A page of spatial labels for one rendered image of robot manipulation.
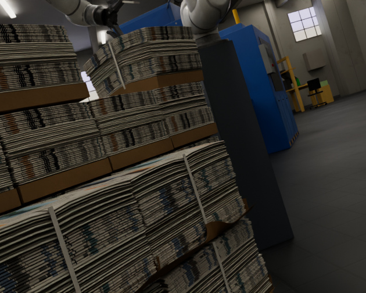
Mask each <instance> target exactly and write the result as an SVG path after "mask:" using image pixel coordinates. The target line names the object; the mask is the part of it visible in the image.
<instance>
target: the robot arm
mask: <svg viewBox="0 0 366 293"><path fill-rule="evenodd" d="M46 1H47V3H49V4H50V5H51V6H53V7H54V8H55V9H56V10H58V11H60V12H62V13H63V14H65V16H66V18H67V20H68V21H69V22H71V23H73V24H75V25H78V26H83V27H90V26H108V31H107V32H106V33H107V34H110V35H111V36H112V37H113V38H117V37H119V36H121V35H124V33H123V32H122V31H121V29H120V28H119V25H118V24H117V12H118V11H119V9H120V8H121V7H122V6H123V5H124V3H138V4H139V2H134V1H132V0H108V1H106V2H107V3H108V5H109V7H108V8H104V7H103V6H99V5H92V4H90V3H89V2H87V1H86V0H46ZM116 2H118V3H116ZM114 3H116V5H115V6H114V7H113V8H112V5H114ZM230 3H231V0H183V1H182V3H181V9H180V15H181V20H182V24H183V26H187V27H192V29H191V30H192V31H193V36H194V38H193V39H194V40H196V42H195V44H196V45H197V46H196V47H197V49H202V48H205V47H209V46H212V45H216V44H220V43H222V42H226V41H229V39H228V38H227V39H223V40H222V39H221V38H220V35H219V32H218V24H219V22H220V21H222V19H223V18H224V17H225V15H226V14H227V12H228V9H229V7H230ZM112 28H113V29H114V30H115V32H114V31H113V30H112Z"/></svg>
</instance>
